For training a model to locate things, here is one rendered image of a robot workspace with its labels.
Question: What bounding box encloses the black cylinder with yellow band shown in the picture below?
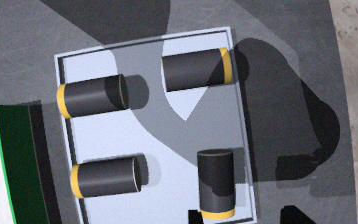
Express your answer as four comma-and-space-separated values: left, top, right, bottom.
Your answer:
161, 47, 232, 92
57, 74, 129, 119
197, 149, 235, 220
70, 156, 142, 199

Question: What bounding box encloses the green open-top box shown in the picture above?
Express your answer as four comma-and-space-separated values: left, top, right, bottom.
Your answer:
0, 105, 50, 224

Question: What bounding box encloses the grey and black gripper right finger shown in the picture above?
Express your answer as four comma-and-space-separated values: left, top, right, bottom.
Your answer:
280, 205, 316, 224

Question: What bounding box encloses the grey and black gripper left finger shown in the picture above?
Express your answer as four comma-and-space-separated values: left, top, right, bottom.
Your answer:
188, 209, 204, 224

